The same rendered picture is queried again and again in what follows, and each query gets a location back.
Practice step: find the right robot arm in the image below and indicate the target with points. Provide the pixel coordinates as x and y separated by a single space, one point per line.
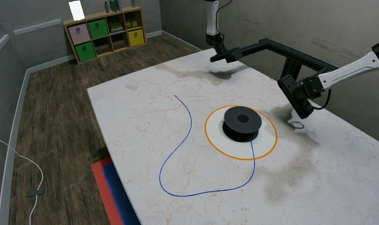
212 36

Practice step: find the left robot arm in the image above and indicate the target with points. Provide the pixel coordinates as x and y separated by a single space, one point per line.
313 86

